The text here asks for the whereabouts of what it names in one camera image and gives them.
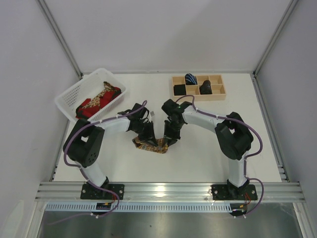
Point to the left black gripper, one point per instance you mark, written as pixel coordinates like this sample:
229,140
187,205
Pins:
147,130

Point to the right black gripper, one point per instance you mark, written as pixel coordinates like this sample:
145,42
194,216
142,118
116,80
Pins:
172,129

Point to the colourful patterned tie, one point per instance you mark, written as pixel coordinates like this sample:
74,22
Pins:
143,146

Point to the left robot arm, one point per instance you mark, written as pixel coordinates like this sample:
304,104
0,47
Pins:
82,147

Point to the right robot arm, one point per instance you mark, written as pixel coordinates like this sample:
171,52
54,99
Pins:
233,137

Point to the rolled black tie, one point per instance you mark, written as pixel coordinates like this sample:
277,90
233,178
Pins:
179,90

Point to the rolled dark brown tie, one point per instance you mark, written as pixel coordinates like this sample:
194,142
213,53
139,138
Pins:
205,88

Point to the rolled blue striped tie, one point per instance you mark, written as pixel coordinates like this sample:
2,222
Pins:
190,79

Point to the beige patterned tie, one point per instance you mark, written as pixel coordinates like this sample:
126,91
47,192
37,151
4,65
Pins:
96,100

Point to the red tie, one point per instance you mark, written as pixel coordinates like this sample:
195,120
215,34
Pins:
87,113

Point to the white plastic basket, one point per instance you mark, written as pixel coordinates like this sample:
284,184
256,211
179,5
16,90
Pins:
68,101

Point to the white slotted cable duct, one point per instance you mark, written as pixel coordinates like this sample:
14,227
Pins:
139,207

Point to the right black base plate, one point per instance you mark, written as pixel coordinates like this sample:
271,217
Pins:
228,192

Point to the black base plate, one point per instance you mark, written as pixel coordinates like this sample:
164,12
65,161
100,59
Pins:
88,192
228,192

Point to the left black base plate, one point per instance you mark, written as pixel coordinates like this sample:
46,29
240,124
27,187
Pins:
88,192

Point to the aluminium mounting rail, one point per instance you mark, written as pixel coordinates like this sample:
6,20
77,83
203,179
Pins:
166,192

